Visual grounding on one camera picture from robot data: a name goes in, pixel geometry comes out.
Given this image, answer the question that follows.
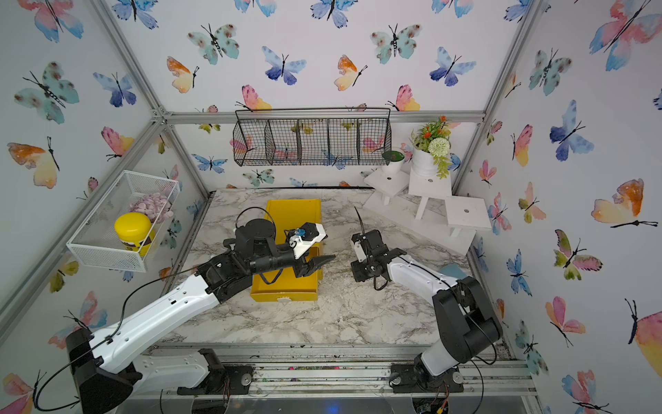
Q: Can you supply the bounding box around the white pot with flowers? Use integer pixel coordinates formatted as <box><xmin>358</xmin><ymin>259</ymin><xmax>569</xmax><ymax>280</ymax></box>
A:
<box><xmin>410</xmin><ymin>116</ymin><xmax>452</xmax><ymax>179</ymax></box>

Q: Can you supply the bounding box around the black wire wall basket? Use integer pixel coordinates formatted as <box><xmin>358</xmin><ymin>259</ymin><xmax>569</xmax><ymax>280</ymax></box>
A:
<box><xmin>231</xmin><ymin>107</ymin><xmax>392</xmax><ymax>170</ymax></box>

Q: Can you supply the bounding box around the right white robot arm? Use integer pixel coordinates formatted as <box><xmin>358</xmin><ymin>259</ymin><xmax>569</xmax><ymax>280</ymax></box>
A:
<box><xmin>351</xmin><ymin>229</ymin><xmax>503</xmax><ymax>393</ymax></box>

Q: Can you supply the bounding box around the white mesh wall basket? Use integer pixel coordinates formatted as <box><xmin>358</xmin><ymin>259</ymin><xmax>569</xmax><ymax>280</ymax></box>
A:
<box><xmin>67</xmin><ymin>170</ymin><xmax>180</xmax><ymax>273</ymax></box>

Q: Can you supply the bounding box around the teal paddle board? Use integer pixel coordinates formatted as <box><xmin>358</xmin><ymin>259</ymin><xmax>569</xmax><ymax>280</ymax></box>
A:
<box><xmin>440</xmin><ymin>264</ymin><xmax>467</xmax><ymax>279</ymax></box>

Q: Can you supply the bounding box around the small white pot green plant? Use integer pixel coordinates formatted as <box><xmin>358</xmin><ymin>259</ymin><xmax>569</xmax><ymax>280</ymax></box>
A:
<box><xmin>382</xmin><ymin>150</ymin><xmax>405</xmax><ymax>176</ymax></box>

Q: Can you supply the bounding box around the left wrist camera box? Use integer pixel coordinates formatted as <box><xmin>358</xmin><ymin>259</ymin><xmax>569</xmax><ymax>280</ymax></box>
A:
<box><xmin>286</xmin><ymin>223</ymin><xmax>327</xmax><ymax>259</ymax></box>

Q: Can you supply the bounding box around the pink flower bunch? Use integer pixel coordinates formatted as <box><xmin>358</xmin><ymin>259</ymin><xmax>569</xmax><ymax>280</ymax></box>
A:
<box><xmin>129</xmin><ymin>193</ymin><xmax>174</xmax><ymax>224</ymax></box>

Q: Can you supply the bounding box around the yellow plastic drawer cabinet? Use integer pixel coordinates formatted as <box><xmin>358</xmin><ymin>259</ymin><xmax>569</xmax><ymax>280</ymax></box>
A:
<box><xmin>267</xmin><ymin>199</ymin><xmax>322</xmax><ymax>245</ymax></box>

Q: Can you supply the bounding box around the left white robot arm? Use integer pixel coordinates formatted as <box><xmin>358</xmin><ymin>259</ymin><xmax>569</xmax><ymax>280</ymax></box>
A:
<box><xmin>66</xmin><ymin>218</ymin><xmax>334</xmax><ymax>413</ymax></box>

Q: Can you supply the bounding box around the white tiered step shelf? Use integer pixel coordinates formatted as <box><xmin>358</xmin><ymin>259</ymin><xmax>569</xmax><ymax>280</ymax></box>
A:
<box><xmin>364</xmin><ymin>170</ymin><xmax>491</xmax><ymax>255</ymax></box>

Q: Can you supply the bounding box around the yellow lidded jar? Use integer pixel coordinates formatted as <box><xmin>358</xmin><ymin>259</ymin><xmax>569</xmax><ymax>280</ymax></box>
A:
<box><xmin>114</xmin><ymin>212</ymin><xmax>155</xmax><ymax>257</ymax></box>

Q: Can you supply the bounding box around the yellow top drawer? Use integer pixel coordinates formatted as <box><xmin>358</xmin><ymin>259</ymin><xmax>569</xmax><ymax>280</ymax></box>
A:
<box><xmin>250</xmin><ymin>247</ymin><xmax>324</xmax><ymax>304</ymax></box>

